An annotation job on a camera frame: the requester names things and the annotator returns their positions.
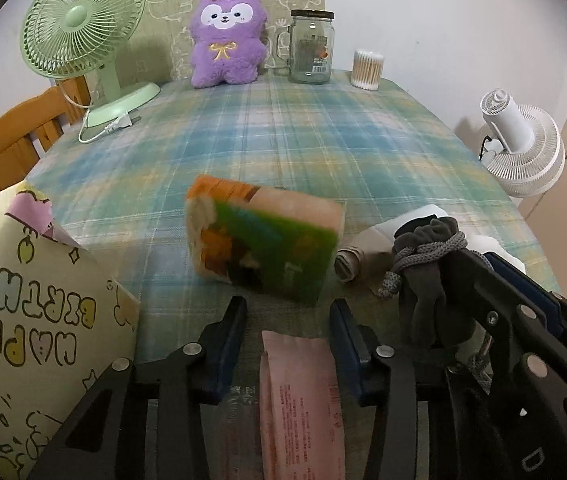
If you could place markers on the yellow cartoon storage box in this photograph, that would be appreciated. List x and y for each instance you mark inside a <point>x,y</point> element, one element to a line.
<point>63,320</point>

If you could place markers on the wooden chair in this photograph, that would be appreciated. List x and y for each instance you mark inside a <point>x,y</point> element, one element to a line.
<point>37,120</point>

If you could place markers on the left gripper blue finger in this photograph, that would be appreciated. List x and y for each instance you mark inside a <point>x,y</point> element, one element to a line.
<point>552,304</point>

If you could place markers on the green fan power plug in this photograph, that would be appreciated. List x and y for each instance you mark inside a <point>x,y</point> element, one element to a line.
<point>122,121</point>

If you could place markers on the plaid tablecloth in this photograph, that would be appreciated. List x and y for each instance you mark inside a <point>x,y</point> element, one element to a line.
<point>380,154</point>

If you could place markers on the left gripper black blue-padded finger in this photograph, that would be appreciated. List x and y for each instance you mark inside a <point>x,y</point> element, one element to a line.
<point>105,435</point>
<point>383,379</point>

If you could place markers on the green desk fan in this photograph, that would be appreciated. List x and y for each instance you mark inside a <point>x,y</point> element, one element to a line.
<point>63,39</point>

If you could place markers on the beige white cloth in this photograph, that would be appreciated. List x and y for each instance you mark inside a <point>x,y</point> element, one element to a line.
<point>378,249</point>

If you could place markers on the glass mason jar mug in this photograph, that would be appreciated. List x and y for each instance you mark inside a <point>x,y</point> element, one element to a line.
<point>311,38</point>

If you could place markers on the cotton swab container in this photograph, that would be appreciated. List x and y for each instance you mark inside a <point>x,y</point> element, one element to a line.
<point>367,70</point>

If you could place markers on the white floor fan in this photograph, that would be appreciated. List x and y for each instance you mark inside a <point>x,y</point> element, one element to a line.
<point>524,150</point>

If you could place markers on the grey sock bundle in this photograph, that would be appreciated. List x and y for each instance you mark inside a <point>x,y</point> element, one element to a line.
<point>435,321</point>

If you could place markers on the colourful tissue pack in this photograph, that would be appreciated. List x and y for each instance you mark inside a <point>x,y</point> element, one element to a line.
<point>265,239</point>

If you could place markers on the pink wet wipes pack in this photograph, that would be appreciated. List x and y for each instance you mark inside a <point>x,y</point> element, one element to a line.
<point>300,414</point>

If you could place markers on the purple plush toy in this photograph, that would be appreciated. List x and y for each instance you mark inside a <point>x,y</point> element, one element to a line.
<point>227,42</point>

